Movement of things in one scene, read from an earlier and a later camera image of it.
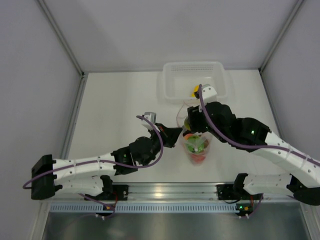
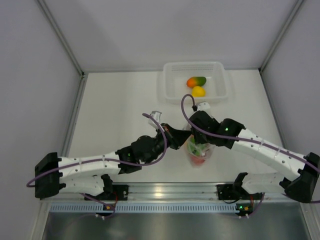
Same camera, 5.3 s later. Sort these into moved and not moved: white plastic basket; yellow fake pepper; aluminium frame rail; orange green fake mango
Moved: orange green fake mango
Not moved: aluminium frame rail; yellow fake pepper; white plastic basket
